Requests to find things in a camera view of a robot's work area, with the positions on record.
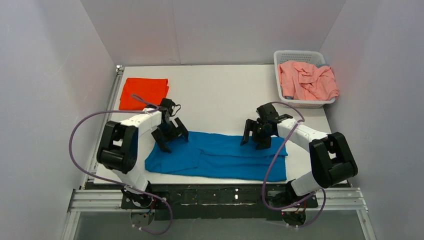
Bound blue t shirt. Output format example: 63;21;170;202
144;131;288;182

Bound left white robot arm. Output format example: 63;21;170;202
96;98;189;204

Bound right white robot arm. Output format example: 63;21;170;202
240;102;358;198

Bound folded orange t shirt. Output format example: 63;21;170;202
118;77;169;111

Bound pink t shirt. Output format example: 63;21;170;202
278;60;340;101

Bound white plastic basket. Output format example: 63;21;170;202
273;50;336;109

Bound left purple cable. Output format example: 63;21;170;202
68;94;174;236

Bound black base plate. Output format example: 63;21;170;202
120;183;319;222

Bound aluminium frame rail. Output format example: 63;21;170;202
62;64;375;240

